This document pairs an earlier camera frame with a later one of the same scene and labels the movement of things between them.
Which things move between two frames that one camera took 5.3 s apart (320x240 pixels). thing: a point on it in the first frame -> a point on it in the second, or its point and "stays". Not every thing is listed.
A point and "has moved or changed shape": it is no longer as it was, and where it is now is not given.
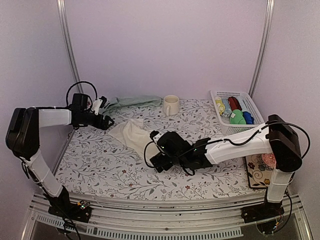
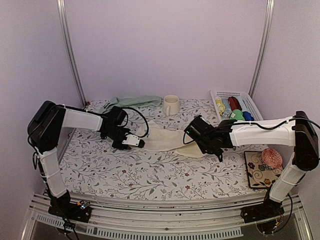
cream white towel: [133, 134] has moved or changed shape
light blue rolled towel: [228, 111] stays
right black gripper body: [166, 164] -> [206, 149]
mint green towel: [137, 101] stays
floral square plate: [259, 173] stays
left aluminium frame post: [62, 6] stays
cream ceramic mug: [171, 105] stays
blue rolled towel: [249, 120] stays
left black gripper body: [97, 123] -> [115, 134]
